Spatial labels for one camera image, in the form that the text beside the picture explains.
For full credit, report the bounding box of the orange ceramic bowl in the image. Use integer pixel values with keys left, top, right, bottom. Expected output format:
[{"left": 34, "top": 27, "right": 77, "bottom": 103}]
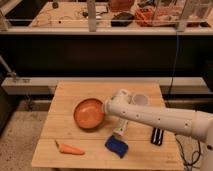
[{"left": 73, "top": 98, "right": 105, "bottom": 129}]

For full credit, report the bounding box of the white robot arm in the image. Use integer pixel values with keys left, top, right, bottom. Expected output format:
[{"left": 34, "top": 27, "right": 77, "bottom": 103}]
[{"left": 103, "top": 89, "right": 213, "bottom": 143}]

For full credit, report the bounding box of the white plastic bottle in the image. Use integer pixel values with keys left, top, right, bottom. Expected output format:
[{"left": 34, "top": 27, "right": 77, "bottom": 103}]
[{"left": 113, "top": 119, "right": 128, "bottom": 136}]

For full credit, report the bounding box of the blue sponge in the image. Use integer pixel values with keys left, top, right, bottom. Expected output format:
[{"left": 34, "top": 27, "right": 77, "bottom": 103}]
[{"left": 105, "top": 135, "right": 129, "bottom": 158}]

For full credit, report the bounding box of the black pouch on bench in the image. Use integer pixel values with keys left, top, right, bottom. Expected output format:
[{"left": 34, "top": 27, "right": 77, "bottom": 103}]
[{"left": 111, "top": 12, "right": 134, "bottom": 27}]

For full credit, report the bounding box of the black rectangular remote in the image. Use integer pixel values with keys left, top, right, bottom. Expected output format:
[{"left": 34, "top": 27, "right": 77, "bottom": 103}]
[{"left": 151, "top": 128, "right": 164, "bottom": 146}]

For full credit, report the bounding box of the orange toy carrot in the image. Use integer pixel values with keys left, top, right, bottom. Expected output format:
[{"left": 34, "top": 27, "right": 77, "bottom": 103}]
[{"left": 55, "top": 142, "right": 85, "bottom": 155}]

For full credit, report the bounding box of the orange crate on bench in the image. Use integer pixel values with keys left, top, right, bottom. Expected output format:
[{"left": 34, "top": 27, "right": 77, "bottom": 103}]
[{"left": 135, "top": 8, "right": 174, "bottom": 27}]

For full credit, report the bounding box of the grey metal post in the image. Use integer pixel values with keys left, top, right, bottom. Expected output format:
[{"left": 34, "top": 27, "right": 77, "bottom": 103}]
[{"left": 87, "top": 0, "right": 96, "bottom": 32}]

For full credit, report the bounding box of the blue hanging cable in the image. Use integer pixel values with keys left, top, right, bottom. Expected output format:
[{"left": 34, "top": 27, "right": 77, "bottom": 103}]
[{"left": 168, "top": 32, "right": 181, "bottom": 95}]

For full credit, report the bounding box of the metal clamp bracket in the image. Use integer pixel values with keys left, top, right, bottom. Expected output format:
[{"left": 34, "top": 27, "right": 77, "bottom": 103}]
[{"left": 8, "top": 71, "right": 30, "bottom": 83}]

